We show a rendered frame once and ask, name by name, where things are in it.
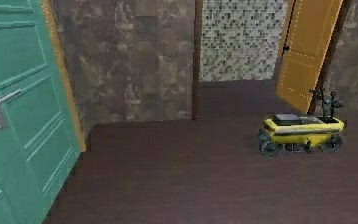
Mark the yellow toy motorcycle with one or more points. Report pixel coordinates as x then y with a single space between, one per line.
300 131

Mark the orange room door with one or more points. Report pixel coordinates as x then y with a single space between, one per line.
305 50

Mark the green panelled room door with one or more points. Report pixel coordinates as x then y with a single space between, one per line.
20 83

